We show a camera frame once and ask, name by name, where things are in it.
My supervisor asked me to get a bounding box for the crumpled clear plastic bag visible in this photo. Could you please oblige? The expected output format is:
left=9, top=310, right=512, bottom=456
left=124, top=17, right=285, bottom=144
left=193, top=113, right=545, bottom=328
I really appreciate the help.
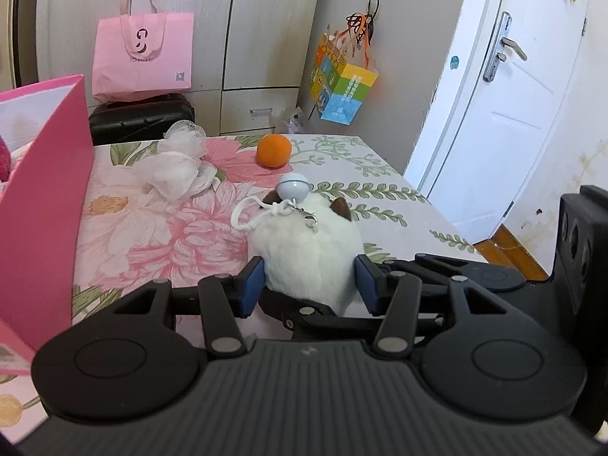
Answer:
left=102, top=149, right=220, bottom=200

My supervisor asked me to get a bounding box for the orange ball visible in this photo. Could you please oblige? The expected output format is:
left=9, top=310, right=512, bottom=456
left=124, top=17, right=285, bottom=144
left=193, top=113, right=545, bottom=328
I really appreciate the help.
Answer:
left=256, top=134, right=292, bottom=169

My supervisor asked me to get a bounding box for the pink tote bag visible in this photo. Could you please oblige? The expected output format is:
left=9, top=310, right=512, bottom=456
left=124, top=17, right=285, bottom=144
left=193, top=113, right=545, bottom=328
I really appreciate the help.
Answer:
left=92, top=0, right=195, bottom=103

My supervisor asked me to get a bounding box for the grey wardrobe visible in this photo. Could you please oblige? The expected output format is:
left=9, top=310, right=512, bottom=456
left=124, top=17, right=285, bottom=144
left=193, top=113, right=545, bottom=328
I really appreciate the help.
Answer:
left=35, top=0, right=326, bottom=136

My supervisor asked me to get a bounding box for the white door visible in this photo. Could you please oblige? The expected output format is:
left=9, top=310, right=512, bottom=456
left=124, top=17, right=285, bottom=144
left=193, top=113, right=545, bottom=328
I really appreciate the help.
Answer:
left=404, top=0, right=594, bottom=244

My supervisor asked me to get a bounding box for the black suitcase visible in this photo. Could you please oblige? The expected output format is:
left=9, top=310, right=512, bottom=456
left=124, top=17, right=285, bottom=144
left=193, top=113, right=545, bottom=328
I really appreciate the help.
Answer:
left=89, top=93, right=196, bottom=147

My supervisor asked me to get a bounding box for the silver door handle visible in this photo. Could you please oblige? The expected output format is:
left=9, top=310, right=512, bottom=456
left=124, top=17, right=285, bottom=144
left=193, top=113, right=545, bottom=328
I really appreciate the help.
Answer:
left=483, top=11, right=528, bottom=83

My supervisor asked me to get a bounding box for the colourful paper gift bag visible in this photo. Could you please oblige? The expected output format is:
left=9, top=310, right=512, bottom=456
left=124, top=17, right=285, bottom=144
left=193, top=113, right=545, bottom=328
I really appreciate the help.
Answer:
left=309, top=0, right=381, bottom=127

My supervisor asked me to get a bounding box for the white ball pendant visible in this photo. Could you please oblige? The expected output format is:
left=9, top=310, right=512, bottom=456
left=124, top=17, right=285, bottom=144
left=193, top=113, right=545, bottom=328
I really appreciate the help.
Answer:
left=277, top=173, right=310, bottom=202

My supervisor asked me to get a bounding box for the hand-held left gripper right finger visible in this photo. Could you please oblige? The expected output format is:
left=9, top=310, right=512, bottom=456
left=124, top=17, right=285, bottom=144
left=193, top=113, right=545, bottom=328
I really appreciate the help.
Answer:
left=355, top=253, right=513, bottom=358

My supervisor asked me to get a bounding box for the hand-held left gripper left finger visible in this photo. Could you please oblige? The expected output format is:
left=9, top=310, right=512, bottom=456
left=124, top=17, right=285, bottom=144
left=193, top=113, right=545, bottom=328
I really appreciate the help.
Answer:
left=111, top=256, right=266, bottom=359

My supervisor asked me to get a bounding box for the floral bed sheet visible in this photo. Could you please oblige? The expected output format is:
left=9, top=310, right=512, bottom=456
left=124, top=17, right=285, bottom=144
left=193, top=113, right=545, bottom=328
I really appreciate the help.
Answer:
left=0, top=134, right=489, bottom=443

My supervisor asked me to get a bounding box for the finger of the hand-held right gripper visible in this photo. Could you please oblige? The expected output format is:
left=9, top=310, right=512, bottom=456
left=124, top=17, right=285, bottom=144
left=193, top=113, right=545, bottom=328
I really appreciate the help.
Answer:
left=259, top=289, right=445, bottom=343
left=380, top=253, right=480, bottom=282

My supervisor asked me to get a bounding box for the red strawberry plush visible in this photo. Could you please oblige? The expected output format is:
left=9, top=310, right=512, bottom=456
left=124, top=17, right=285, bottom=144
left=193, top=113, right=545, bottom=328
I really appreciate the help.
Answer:
left=0, top=135, right=13, bottom=182

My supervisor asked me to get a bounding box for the white plush cat toy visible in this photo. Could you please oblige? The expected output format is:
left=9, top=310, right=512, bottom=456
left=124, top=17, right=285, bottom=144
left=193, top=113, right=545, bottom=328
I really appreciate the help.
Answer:
left=230, top=189, right=364, bottom=318

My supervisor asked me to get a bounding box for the pink cardboard box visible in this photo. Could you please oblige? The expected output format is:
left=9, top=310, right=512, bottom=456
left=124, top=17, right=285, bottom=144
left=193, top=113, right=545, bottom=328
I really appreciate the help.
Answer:
left=0, top=74, right=96, bottom=377

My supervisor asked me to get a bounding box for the white mesh pouch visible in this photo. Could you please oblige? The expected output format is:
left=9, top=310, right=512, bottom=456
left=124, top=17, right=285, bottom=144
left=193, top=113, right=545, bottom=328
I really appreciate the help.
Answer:
left=164, top=120, right=208, bottom=157

